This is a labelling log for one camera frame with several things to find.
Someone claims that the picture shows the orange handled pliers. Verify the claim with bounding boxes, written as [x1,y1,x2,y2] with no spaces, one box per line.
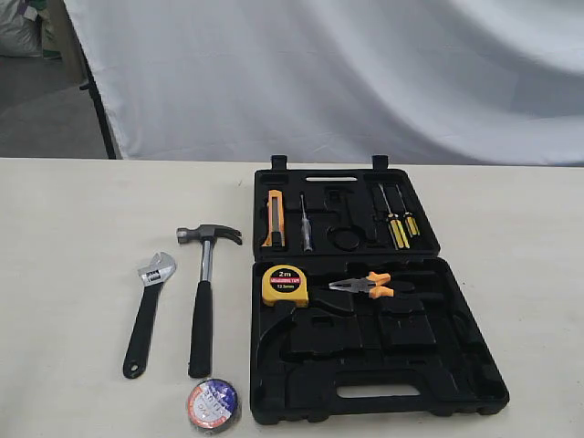
[327,271,415,299]

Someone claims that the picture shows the black plastic tool case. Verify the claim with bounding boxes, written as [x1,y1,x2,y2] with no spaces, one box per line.
[250,155,510,425]

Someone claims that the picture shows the adjustable wrench black handle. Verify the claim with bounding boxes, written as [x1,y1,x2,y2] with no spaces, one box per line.
[122,252,176,380]

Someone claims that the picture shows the claw hammer black handle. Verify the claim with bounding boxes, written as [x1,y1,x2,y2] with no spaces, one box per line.
[176,224,243,379]

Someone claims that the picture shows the black electrical tape roll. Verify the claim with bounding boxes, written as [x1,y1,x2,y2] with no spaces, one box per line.
[186,378,241,433]

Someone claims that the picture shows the clear tester screwdriver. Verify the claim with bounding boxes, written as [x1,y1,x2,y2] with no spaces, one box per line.
[300,193,313,252]

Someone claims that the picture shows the orange utility knife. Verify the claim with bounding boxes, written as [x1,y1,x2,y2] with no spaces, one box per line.
[262,190,286,247]

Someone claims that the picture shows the yellow tape measure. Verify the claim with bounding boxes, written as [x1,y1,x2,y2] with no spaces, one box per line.
[262,265,308,308]

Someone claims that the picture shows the large yellow black screwdriver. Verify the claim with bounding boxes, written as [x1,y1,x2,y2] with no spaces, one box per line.
[378,182,410,250]

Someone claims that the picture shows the small yellow black screwdriver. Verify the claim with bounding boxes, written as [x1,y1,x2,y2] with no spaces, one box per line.
[396,185,420,237]

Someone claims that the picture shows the white backdrop cloth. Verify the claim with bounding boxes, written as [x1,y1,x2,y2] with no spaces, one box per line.
[66,1,583,165]

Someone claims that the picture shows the black backdrop stand pole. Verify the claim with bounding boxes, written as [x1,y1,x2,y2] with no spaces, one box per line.
[68,16,118,160]

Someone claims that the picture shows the green white bag background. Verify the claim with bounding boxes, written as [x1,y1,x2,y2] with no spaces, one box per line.
[37,7,61,60]

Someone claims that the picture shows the white sack in background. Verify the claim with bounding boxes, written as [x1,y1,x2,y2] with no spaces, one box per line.
[1,0,41,57]

